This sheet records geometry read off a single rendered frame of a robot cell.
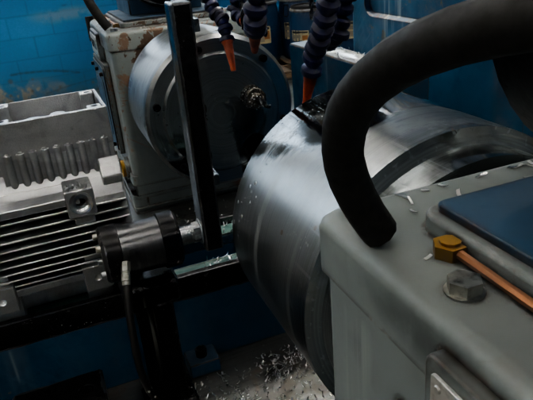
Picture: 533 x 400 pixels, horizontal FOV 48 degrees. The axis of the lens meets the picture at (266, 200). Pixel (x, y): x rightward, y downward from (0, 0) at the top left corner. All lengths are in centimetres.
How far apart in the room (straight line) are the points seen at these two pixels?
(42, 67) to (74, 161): 564
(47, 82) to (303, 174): 592
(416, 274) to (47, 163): 49
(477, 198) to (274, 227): 20
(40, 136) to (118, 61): 50
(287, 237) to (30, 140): 33
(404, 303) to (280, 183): 24
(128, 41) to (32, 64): 516
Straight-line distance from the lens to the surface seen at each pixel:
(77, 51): 631
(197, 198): 62
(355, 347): 33
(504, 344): 23
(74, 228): 66
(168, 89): 95
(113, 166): 67
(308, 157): 47
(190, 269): 77
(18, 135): 67
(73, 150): 68
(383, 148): 42
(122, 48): 115
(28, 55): 629
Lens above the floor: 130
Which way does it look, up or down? 24 degrees down
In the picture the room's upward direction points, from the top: 5 degrees counter-clockwise
